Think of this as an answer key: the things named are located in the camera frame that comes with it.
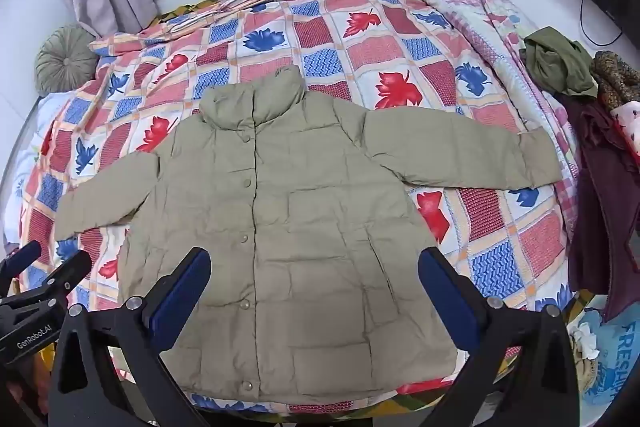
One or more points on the round green cushion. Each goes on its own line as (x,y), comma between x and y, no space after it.
(65,59)

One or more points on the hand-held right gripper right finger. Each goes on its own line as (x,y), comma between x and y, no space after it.
(445,297)

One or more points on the leopard-print garment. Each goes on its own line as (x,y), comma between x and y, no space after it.
(615,77)

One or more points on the white floral garment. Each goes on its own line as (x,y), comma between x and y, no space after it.
(630,122)

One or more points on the khaki puffer jacket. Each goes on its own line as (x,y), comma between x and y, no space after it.
(310,217)

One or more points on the leaf-print patchwork quilt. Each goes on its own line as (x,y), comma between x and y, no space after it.
(360,57)

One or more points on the olive green garment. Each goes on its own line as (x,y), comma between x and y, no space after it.
(560,57)

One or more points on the patchwork print pillow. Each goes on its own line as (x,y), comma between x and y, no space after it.
(150,38)

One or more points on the yellow green bed sheet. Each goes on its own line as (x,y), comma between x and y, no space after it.
(190,9)

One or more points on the maroon garment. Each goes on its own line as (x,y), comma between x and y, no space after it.
(600,207)

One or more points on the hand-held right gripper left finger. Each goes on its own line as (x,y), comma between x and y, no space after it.
(182,292)

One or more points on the blue printed bag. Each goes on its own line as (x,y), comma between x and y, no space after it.
(615,357)

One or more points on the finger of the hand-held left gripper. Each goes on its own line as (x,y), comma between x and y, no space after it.
(70,272)
(22,257)

